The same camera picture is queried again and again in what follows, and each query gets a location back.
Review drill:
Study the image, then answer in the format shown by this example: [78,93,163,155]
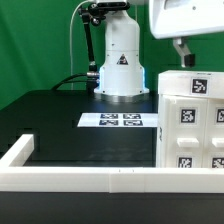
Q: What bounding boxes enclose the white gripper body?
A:
[149,0,224,39]

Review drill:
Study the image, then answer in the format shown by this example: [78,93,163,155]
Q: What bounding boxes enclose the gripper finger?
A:
[173,37,195,68]

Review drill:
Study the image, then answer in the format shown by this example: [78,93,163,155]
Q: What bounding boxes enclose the small white cabinet top block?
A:
[158,70,224,99]

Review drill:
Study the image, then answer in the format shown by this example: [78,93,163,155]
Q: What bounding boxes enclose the white cabinet body box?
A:
[155,93,224,168]

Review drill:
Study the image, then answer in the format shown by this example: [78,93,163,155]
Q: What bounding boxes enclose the white cabinet door panel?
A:
[204,99,224,169]
[166,97,207,168]

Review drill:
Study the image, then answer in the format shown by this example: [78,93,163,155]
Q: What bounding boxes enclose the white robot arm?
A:
[91,0,224,102]

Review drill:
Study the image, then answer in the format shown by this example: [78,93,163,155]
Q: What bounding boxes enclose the white U-shaped fence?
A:
[0,134,224,193]

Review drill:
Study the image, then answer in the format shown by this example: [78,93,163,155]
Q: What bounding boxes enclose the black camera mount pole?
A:
[78,7,101,95]

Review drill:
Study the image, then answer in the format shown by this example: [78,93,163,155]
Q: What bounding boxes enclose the white cable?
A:
[69,0,93,90]

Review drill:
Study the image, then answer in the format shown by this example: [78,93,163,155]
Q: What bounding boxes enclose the white marker base plate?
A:
[78,113,158,128]

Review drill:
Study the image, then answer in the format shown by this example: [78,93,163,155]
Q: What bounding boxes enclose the black cables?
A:
[51,73,100,91]

